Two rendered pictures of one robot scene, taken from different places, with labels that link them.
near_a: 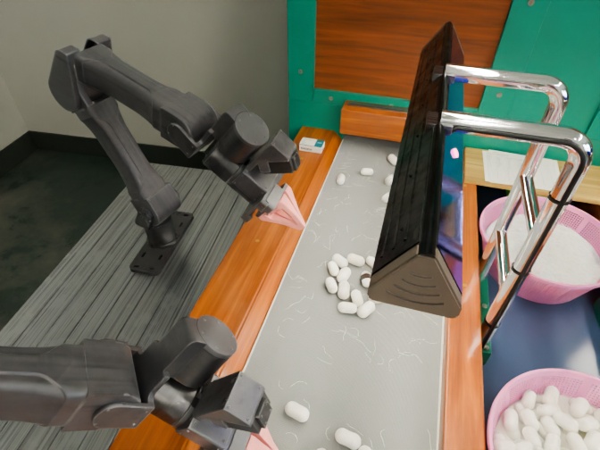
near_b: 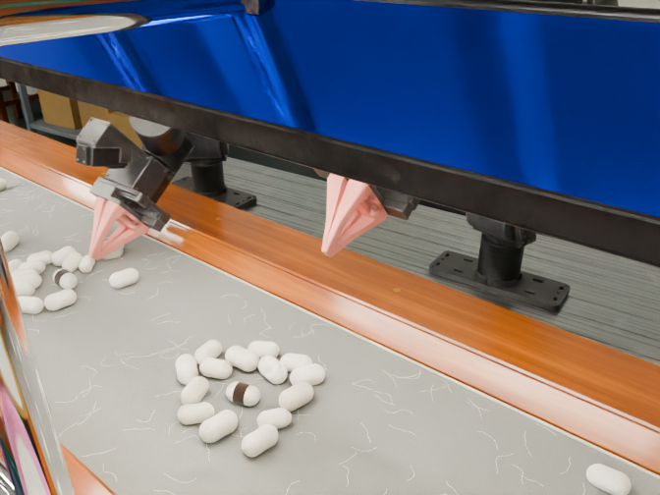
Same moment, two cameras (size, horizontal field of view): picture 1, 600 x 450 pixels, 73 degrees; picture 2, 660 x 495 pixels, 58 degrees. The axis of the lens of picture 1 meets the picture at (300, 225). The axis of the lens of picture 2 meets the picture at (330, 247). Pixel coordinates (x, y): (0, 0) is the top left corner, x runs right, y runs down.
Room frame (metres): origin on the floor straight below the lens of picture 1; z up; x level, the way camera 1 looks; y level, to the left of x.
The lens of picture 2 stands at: (0.74, -0.49, 1.13)
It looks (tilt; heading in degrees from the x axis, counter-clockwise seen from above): 28 degrees down; 113
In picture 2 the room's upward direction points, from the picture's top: straight up
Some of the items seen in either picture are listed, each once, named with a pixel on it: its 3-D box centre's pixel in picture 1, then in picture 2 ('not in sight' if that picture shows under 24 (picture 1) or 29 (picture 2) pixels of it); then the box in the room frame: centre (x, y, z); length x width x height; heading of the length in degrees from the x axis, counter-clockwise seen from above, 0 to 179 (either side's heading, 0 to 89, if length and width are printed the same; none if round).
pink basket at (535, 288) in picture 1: (539, 251); not in sight; (0.60, -0.50, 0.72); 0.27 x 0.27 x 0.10
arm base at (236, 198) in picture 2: not in sight; (207, 177); (0.09, 0.44, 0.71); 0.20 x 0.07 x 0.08; 168
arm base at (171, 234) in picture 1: (160, 229); (500, 258); (0.68, 0.32, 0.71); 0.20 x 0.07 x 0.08; 168
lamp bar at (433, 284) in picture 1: (437, 115); (176, 44); (0.52, -0.19, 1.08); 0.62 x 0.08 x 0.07; 163
